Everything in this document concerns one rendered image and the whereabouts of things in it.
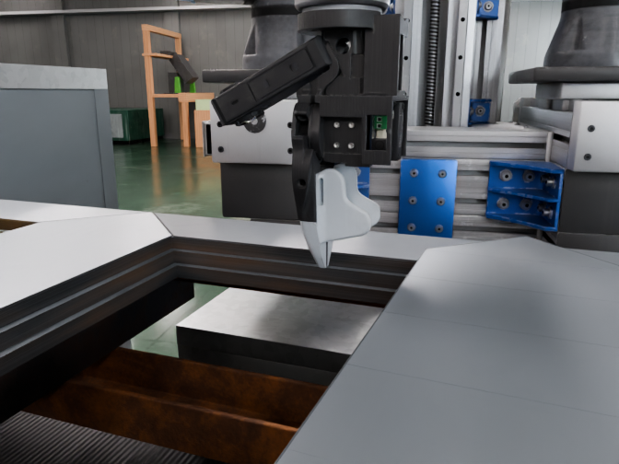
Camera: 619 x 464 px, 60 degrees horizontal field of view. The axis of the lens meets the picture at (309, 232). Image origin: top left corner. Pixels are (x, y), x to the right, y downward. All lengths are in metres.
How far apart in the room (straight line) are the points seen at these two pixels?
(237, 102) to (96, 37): 12.96
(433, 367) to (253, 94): 0.27
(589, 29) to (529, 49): 10.67
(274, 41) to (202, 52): 11.39
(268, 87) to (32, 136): 0.68
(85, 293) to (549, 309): 0.36
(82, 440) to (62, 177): 0.51
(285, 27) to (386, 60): 0.50
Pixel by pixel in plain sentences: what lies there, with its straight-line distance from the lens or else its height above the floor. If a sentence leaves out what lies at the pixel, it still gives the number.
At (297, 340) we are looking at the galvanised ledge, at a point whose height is 0.68.
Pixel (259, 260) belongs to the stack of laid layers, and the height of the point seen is 0.84.
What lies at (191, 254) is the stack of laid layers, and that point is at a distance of 0.57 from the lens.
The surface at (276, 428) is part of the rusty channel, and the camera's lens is 0.49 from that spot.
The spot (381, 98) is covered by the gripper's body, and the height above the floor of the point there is 1.00.
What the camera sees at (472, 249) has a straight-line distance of 0.54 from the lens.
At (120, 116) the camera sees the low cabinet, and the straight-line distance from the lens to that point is 11.25.
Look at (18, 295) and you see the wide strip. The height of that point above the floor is 0.86.
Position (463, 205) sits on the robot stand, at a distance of 0.89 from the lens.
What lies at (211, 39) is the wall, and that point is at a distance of 12.23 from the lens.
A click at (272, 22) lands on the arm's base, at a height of 1.11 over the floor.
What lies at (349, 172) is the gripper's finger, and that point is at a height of 0.94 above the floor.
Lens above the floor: 1.00
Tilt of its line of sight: 15 degrees down
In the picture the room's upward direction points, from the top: straight up
